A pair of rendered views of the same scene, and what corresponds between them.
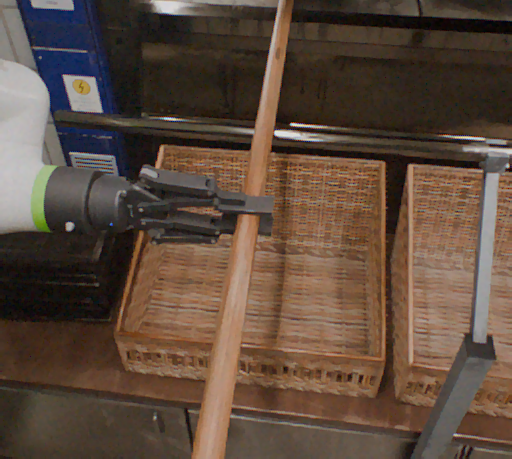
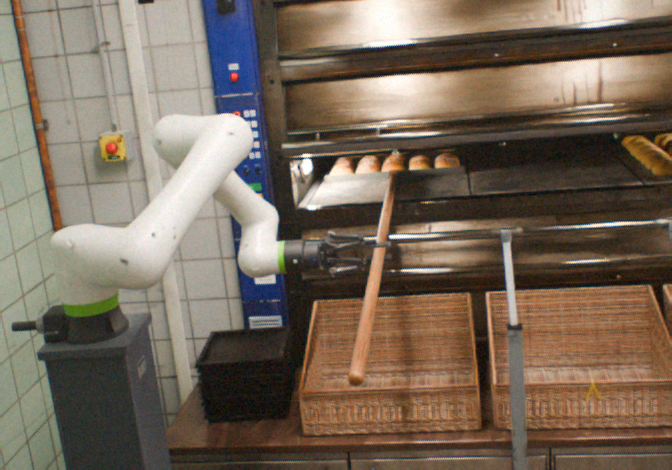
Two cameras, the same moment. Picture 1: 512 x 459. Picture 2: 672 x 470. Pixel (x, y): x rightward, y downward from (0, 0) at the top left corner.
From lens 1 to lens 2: 1.72 m
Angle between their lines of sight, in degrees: 29
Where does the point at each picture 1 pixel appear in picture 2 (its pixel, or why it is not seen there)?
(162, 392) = (331, 441)
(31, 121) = (273, 223)
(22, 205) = (273, 253)
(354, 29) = (431, 204)
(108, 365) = (290, 435)
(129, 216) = (321, 259)
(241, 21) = (363, 207)
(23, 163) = (271, 239)
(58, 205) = (290, 251)
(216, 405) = (373, 279)
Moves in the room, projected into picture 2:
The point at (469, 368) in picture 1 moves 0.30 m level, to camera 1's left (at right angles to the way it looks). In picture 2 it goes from (511, 340) to (404, 350)
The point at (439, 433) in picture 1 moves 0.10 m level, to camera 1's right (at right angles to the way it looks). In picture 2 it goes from (516, 415) to (551, 412)
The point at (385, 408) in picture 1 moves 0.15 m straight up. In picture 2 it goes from (488, 433) to (486, 388)
